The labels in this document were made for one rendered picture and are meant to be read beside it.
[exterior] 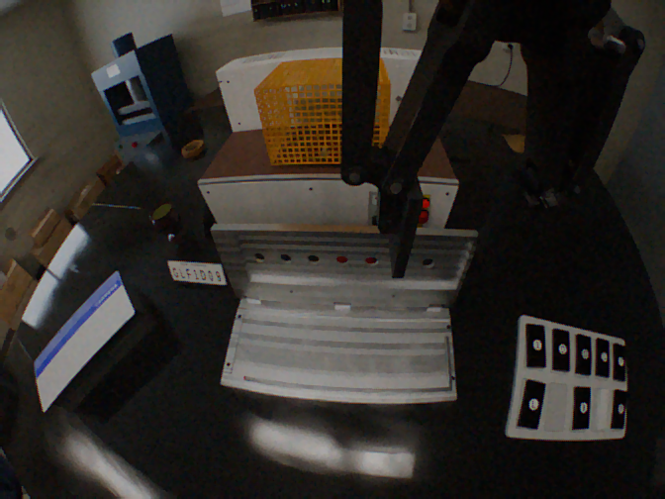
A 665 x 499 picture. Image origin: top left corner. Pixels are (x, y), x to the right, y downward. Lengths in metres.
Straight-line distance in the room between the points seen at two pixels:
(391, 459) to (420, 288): 0.32
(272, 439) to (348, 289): 0.31
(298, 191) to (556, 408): 0.72
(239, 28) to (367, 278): 2.15
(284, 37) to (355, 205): 1.80
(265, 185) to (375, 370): 0.42
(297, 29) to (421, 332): 2.03
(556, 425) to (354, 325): 0.50
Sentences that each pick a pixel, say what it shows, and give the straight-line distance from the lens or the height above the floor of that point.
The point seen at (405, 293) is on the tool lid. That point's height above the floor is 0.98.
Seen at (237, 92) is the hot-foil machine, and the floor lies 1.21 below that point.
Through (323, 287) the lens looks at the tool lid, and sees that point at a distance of 0.49.
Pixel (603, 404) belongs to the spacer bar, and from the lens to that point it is 0.77.
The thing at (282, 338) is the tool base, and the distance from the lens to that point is 0.54.
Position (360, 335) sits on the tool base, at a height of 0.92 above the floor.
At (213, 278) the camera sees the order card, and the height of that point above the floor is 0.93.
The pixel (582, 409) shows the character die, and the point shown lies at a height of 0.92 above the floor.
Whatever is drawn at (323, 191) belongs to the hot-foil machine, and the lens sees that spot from 0.54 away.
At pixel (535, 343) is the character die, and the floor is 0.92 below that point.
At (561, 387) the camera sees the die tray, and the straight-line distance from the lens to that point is 0.68.
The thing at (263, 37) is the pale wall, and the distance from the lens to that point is 2.27.
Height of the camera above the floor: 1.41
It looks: 53 degrees down
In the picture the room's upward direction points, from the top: 6 degrees counter-clockwise
